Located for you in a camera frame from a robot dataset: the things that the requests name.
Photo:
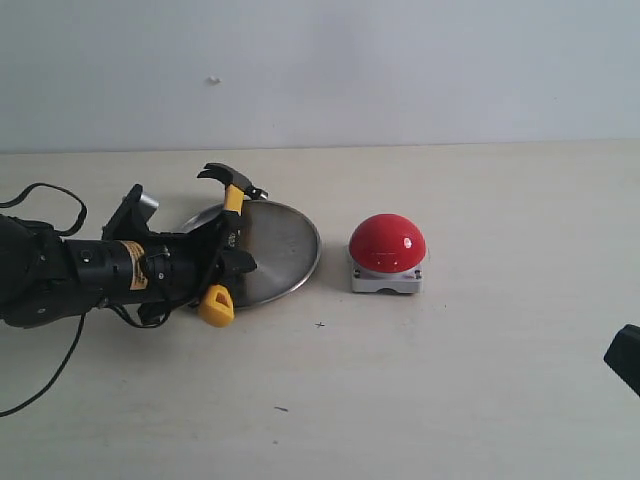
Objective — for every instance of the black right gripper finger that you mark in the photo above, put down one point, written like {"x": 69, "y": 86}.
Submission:
{"x": 622, "y": 356}

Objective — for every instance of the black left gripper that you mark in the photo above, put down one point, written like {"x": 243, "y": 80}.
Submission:
{"x": 199, "y": 266}

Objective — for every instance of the yellow black claw hammer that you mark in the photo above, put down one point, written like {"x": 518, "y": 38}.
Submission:
{"x": 231, "y": 210}

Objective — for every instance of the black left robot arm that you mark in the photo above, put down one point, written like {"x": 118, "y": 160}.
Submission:
{"x": 34, "y": 273}

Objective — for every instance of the red dome push button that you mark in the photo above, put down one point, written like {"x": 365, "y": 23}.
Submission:
{"x": 387, "y": 252}

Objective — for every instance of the round steel plate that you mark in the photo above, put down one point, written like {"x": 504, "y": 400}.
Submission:
{"x": 286, "y": 247}

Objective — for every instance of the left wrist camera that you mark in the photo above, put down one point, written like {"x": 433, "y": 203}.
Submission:
{"x": 130, "y": 220}

